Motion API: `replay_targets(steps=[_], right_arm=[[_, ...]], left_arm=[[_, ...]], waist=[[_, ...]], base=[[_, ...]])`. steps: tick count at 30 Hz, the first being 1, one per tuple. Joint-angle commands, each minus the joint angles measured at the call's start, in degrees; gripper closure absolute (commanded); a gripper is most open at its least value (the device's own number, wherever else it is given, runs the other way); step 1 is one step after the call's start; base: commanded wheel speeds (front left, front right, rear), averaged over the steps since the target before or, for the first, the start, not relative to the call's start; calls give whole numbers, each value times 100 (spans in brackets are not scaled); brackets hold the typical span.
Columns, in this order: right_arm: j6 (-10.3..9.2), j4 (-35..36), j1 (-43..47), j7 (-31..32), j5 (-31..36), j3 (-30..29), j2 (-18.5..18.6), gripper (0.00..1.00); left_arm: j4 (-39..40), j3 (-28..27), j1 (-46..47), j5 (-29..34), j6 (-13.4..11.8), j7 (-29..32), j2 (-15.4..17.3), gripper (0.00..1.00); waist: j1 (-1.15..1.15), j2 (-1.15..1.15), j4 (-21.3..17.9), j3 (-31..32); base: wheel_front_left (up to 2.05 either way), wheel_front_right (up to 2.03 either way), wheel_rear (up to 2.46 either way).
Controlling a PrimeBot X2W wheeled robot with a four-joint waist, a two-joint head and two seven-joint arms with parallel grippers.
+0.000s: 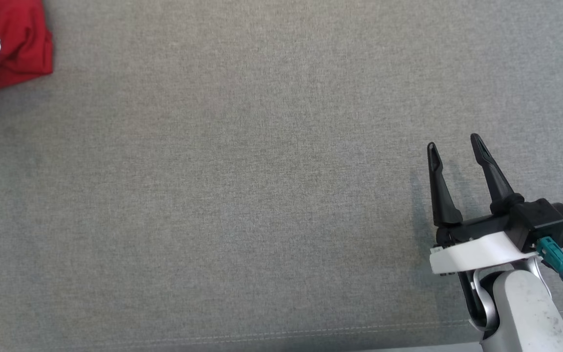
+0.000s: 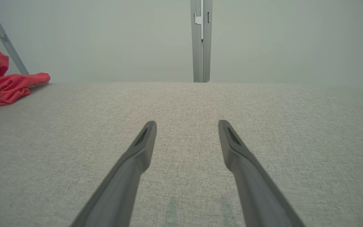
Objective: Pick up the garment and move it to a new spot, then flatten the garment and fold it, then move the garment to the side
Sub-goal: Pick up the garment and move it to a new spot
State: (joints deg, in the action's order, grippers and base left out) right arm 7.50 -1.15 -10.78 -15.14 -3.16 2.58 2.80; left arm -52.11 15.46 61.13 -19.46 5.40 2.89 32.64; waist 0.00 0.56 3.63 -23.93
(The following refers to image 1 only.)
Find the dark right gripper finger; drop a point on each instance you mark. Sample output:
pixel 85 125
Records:
pixel 494 181
pixel 440 195

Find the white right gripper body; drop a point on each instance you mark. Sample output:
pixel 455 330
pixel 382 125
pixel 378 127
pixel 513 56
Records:
pixel 477 252

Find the red jersey with white stripes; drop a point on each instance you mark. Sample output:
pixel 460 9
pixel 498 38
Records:
pixel 17 39

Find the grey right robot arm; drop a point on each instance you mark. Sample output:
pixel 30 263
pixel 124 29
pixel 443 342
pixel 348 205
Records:
pixel 526 313

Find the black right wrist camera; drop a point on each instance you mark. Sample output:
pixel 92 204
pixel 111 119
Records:
pixel 538 220

